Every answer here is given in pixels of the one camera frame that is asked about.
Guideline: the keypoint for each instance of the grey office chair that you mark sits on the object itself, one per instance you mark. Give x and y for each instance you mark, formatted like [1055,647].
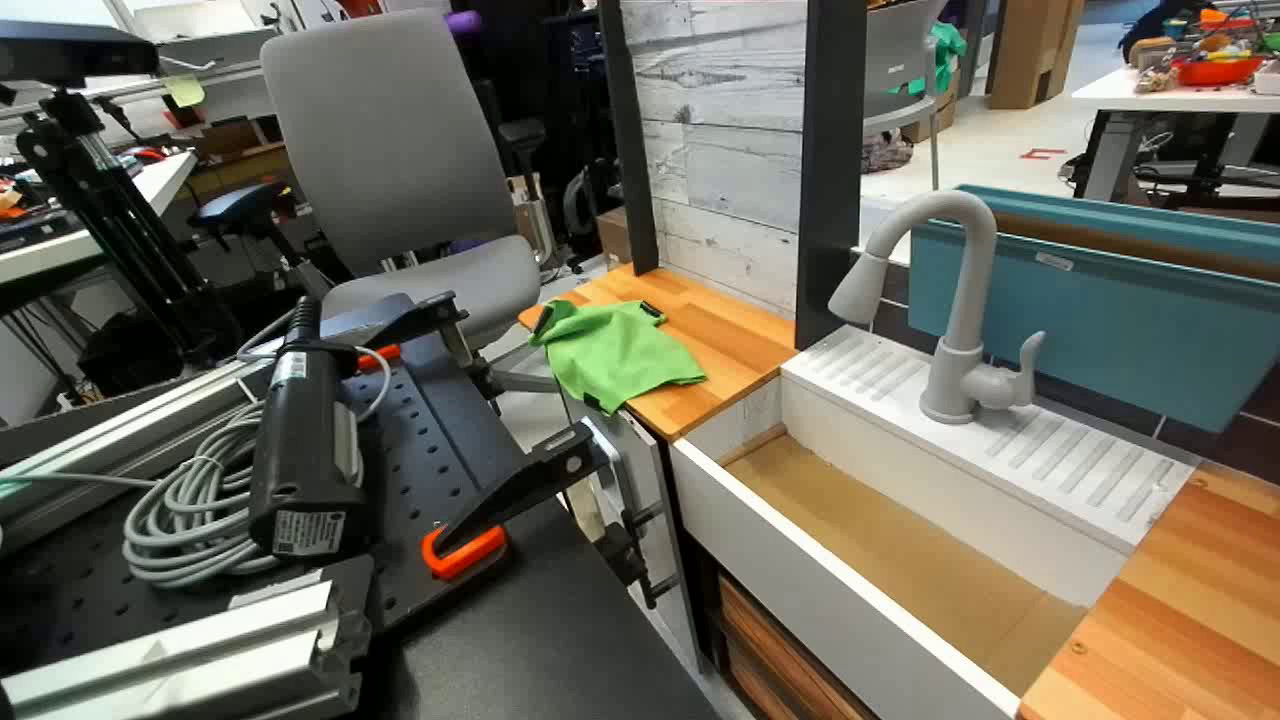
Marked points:
[396,160]

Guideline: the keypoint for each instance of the black clamp orange tip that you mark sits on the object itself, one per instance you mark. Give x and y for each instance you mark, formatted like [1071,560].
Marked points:
[476,535]

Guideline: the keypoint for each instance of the white background table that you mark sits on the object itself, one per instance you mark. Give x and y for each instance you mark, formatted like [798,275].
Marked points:
[1225,133]

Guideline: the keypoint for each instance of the black camera on mount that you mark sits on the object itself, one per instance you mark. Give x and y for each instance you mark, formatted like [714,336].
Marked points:
[304,468]

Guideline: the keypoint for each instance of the red bowl with toys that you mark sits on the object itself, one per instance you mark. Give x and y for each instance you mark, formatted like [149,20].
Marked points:
[1217,48]

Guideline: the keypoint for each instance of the grey faucet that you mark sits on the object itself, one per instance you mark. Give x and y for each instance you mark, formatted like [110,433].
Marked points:
[958,381]

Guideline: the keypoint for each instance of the white sink basin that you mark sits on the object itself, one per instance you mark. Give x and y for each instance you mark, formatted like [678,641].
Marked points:
[935,569]

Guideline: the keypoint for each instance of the green towel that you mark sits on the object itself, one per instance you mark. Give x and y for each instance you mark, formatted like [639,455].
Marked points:
[613,352]

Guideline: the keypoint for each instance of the black vertical post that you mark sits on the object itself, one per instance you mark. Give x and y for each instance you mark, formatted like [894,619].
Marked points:
[831,160]

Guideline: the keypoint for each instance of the black tripod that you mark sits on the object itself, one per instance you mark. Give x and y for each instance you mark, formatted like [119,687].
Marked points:
[63,143]

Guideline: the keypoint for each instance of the teal panel behind sink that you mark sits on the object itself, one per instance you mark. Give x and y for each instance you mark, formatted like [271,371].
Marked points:
[1161,310]

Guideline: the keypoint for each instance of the aluminium extrusion rail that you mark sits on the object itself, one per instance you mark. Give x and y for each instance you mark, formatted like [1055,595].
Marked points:
[283,654]

